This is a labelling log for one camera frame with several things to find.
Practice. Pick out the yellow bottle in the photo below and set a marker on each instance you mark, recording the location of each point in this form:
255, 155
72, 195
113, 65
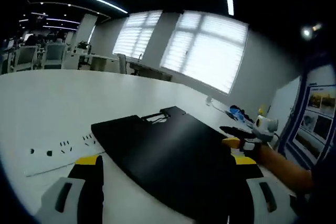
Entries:
261, 110

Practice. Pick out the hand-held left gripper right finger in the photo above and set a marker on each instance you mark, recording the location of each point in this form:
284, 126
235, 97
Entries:
252, 176

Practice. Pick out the person's dark clothing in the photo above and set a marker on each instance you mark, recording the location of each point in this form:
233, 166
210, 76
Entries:
323, 195

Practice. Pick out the small white cup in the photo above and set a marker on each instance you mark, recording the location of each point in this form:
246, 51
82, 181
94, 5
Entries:
209, 100

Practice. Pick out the large window with blinds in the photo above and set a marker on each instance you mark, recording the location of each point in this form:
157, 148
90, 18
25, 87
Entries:
207, 48

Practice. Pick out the table socket panel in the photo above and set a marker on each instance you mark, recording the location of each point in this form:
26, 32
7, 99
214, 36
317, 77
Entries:
65, 150

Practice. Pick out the white office chair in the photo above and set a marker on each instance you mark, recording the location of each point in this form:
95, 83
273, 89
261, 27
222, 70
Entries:
26, 57
55, 54
122, 62

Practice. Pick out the narrow window with blinds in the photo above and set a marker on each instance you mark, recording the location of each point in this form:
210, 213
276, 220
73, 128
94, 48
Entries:
136, 32

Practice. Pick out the brown low cabinet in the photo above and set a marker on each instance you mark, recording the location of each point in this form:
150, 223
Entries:
152, 72

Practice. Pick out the hanging office screen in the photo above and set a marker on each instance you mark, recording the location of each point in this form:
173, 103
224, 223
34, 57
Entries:
41, 18

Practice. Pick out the white table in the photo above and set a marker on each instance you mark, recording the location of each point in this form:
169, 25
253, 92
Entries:
78, 98

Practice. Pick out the blue framed wall poster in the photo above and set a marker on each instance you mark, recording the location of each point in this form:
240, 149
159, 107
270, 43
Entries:
315, 119

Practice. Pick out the blue cloth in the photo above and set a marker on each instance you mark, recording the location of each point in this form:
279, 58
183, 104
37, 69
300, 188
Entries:
236, 112

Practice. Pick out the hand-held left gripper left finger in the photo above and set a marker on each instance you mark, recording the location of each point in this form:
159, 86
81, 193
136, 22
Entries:
89, 182

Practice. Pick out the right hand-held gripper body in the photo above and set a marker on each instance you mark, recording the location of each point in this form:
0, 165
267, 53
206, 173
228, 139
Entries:
266, 128

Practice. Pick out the black item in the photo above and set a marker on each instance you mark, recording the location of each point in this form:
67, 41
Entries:
248, 117

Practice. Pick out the potted plant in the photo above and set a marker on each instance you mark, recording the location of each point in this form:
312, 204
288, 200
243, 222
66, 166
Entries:
83, 45

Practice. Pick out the black folder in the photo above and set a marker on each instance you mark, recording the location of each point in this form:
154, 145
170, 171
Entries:
162, 150

